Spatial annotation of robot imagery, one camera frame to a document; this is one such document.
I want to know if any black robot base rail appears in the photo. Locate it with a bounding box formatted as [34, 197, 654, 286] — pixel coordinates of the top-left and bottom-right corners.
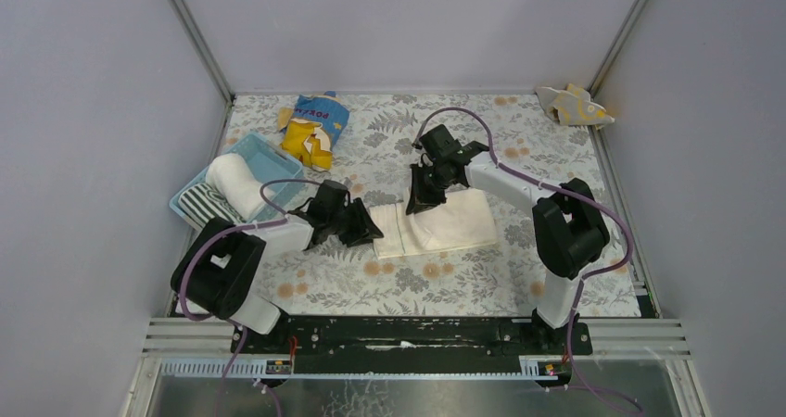
[231, 315, 593, 374]

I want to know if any light blue plastic basket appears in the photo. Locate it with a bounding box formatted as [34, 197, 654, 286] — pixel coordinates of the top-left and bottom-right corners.
[169, 131, 304, 230]

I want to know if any black white striped rolled towel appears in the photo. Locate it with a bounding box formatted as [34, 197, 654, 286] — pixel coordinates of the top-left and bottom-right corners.
[177, 183, 245, 229]

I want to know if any grey yellow patterned towel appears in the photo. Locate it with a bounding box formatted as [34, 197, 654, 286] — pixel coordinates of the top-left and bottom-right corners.
[535, 83, 615, 129]

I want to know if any blue yellow printed towel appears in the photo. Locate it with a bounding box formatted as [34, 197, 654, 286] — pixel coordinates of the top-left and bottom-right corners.
[277, 92, 350, 171]

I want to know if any cream terry towel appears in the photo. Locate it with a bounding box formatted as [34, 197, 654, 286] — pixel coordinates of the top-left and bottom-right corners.
[369, 188, 498, 259]

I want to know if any floral patterned table mat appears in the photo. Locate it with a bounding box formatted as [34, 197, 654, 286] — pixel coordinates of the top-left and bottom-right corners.
[251, 94, 609, 316]

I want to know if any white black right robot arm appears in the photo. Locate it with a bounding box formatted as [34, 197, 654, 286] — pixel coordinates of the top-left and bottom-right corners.
[405, 125, 610, 329]

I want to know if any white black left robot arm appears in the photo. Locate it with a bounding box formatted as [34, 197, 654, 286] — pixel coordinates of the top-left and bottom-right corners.
[171, 180, 384, 335]

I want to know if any white slotted cable duct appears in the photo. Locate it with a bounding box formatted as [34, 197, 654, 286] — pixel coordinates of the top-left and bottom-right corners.
[158, 355, 574, 382]

